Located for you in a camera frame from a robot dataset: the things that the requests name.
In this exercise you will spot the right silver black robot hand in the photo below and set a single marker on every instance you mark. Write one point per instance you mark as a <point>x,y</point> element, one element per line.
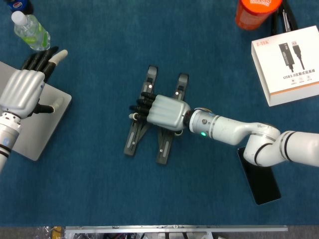
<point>167,112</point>

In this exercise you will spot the clear plastic bag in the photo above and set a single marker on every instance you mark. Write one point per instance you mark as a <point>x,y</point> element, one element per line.
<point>45,232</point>

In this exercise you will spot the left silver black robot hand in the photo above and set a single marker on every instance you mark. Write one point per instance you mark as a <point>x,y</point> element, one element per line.
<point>22,89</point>

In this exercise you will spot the aluminium table edge rail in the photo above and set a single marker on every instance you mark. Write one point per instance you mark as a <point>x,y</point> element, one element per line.
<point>174,229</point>

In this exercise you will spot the orange cylindrical snack can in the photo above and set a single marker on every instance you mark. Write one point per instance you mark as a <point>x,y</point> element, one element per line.
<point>251,15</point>

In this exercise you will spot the clear water bottle green label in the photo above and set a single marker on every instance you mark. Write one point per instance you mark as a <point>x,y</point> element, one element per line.
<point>31,31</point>

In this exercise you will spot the black folding laptop stand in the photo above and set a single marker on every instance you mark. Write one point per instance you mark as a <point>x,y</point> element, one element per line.
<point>164,149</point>

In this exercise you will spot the blue felt table cloth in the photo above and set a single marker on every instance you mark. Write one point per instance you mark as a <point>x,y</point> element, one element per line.
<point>99,186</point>

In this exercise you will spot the silver laptop with apple logo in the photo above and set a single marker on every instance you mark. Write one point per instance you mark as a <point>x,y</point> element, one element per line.
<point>42,129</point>

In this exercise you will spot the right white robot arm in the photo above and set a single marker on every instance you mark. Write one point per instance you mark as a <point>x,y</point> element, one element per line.
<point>236,129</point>

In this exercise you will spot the black smartphone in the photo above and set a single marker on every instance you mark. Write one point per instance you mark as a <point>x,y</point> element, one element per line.
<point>264,184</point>

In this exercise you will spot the dark cola bottle blue label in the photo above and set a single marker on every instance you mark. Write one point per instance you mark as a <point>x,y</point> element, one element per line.
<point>17,5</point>

